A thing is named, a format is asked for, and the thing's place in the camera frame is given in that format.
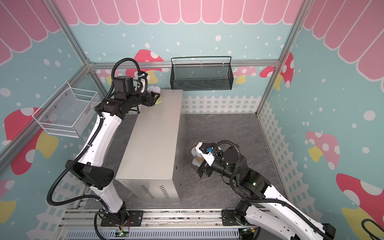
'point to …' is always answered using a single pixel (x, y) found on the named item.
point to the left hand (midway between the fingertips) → (152, 95)
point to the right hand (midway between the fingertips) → (195, 153)
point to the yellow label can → (198, 158)
